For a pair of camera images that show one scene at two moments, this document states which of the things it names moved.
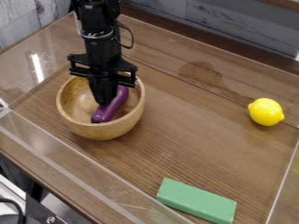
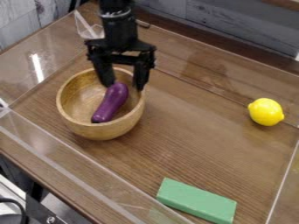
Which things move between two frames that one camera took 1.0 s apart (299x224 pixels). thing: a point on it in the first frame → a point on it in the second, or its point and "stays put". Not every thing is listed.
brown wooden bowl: [77, 105] stays put
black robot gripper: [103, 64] → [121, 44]
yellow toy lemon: [266, 112] stays put
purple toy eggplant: [106, 111] stays put
